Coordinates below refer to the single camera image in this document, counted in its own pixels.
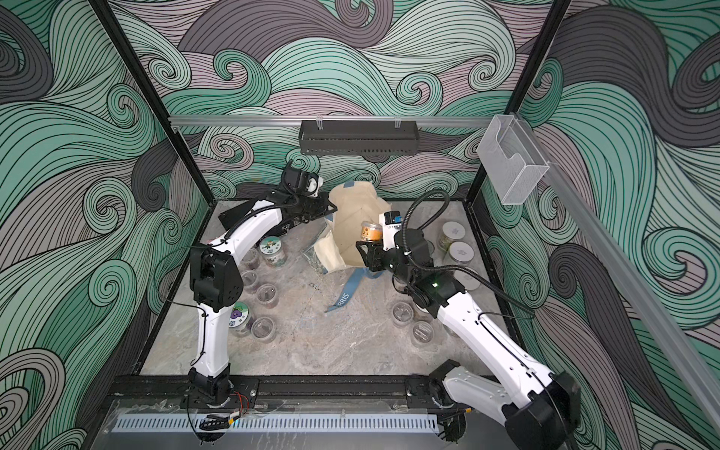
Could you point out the aluminium wall rail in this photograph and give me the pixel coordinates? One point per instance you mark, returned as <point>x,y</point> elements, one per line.
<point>257,120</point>

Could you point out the clear red label jar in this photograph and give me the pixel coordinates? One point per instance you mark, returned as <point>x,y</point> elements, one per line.
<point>422,334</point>

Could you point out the orange label small jar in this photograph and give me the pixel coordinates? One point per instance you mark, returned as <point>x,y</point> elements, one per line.
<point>370,230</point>

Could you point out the clear small seed jar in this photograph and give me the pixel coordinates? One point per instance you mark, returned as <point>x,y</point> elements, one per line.
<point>251,260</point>

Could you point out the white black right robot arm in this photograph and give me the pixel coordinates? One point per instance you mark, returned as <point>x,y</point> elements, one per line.
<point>539,408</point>

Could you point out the black perforated wall shelf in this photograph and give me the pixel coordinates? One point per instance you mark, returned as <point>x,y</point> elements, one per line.
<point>373,139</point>

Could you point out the purple eggplant label jar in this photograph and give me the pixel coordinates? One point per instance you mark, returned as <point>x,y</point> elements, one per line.
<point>241,319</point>

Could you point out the teal label seed jar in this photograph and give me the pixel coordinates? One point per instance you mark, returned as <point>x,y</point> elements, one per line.
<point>272,251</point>

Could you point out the white slotted cable duct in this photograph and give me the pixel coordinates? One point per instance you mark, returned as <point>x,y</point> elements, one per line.
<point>283,423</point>

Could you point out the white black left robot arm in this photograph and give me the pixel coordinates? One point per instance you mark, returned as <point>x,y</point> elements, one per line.
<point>217,284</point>

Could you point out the clear plastic seed jar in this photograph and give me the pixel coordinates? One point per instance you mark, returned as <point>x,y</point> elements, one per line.
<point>267,296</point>

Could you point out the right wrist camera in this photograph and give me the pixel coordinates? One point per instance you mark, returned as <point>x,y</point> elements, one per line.
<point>391,222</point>

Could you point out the green label seed jar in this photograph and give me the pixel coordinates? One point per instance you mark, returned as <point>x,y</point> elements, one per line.
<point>450,232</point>

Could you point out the beige canvas tote bag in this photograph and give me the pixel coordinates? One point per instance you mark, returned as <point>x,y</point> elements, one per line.
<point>334,248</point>

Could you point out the purple white label jar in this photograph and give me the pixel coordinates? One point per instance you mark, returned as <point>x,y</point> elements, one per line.
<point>402,314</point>

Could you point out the clear acrylic wall box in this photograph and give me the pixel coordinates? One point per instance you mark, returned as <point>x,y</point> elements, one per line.
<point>511,155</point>

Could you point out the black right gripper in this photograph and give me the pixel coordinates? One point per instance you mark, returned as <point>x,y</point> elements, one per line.
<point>376,256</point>

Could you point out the black hard case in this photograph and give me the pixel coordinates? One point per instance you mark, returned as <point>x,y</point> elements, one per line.
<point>230,217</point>

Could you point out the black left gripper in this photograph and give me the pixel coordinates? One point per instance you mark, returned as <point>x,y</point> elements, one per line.
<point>322,206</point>

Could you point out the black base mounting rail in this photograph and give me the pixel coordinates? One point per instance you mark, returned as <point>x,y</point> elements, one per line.
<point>412,391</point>

